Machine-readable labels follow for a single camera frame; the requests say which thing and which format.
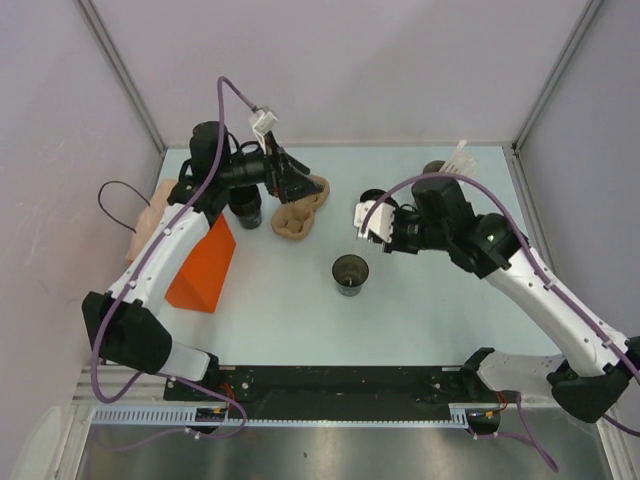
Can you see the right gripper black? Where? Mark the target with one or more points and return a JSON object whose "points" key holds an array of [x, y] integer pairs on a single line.
{"points": [[395, 244]]}

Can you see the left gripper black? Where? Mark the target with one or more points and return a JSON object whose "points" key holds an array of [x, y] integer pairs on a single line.
{"points": [[285, 185]]}

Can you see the dark single cup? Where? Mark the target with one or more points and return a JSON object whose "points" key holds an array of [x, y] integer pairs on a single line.
{"points": [[350, 272]]}

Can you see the orange paper bag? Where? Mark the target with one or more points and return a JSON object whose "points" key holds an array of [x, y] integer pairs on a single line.
{"points": [[199, 282]]}

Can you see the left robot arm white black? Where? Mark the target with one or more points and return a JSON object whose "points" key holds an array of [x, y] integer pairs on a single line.
{"points": [[121, 323]]}

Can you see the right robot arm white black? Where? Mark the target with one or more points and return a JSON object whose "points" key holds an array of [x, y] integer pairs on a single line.
{"points": [[596, 362]]}

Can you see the middle black coffee cup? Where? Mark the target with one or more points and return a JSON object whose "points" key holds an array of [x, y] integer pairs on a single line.
{"points": [[374, 194]]}

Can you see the black coffee cup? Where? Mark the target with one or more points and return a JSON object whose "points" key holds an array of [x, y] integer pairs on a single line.
{"points": [[246, 204], [374, 194]]}

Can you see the left black coffee cup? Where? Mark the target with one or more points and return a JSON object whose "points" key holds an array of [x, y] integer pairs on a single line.
{"points": [[246, 204]]}

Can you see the left brown pulp cup carrier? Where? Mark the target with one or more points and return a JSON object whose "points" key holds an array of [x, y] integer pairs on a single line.
{"points": [[294, 221]]}

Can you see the grey straw holder cup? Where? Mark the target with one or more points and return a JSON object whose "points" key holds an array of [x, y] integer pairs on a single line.
{"points": [[434, 167]]}

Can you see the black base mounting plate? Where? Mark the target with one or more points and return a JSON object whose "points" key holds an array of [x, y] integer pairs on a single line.
{"points": [[307, 389]]}

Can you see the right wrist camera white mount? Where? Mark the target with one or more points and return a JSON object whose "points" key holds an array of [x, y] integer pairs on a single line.
{"points": [[380, 224]]}

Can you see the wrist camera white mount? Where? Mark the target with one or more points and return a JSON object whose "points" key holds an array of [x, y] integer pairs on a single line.
{"points": [[380, 224], [262, 121]]}

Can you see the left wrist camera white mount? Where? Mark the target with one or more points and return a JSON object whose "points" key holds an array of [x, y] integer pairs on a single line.
{"points": [[262, 121]]}

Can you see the white slotted cable duct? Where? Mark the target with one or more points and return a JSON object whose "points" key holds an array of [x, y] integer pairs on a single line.
{"points": [[206, 416]]}

